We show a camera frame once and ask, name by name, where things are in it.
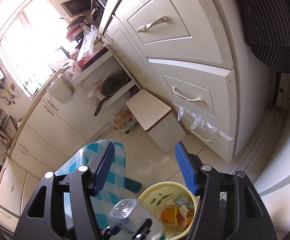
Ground clear plastic bottle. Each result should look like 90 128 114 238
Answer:
108 198 168 239

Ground blue milk carton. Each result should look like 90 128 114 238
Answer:
173 193 194 210

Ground orange pomelo peel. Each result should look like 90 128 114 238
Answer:
156 204 194 230

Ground yellow plastic trash basin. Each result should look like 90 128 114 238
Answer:
139 181 199 239

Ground white lower kitchen cabinets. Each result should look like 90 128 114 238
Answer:
0 87 110 232

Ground blue checkered plastic tablecloth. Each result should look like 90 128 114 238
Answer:
54 139 143 230

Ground white storage rack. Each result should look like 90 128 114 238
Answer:
72 47 140 133

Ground black frying pan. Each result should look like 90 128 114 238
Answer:
94 70 130 116

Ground white drawer cabinet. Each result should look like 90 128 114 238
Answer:
101 0 274 162

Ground black microwave oven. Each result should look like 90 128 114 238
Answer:
61 0 91 17

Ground striped dark cloth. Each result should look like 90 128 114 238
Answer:
240 0 290 74

